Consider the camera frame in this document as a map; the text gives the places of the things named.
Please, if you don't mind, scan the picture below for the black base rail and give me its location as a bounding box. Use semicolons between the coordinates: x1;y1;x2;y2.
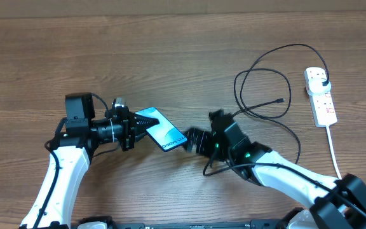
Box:
71;216;289;229

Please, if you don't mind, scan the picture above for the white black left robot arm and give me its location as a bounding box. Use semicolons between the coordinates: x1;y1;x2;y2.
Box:
20;92;159;228

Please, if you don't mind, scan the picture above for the white power strip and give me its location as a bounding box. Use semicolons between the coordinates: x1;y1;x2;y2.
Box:
304;67;337;127

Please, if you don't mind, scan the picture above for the Galaxy S24 smartphone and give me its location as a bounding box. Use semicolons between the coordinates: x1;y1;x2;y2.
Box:
136;107;187;152

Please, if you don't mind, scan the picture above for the white power strip cord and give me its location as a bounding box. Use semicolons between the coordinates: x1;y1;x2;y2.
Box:
325;125;342;180

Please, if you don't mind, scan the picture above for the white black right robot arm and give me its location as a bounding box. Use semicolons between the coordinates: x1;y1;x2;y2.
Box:
183;109;366;228

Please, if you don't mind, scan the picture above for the white charger plug adapter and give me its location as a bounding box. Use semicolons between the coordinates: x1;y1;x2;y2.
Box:
306;78;332;96

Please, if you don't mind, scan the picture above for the black USB charging cable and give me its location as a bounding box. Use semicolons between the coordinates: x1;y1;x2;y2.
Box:
233;43;330;165

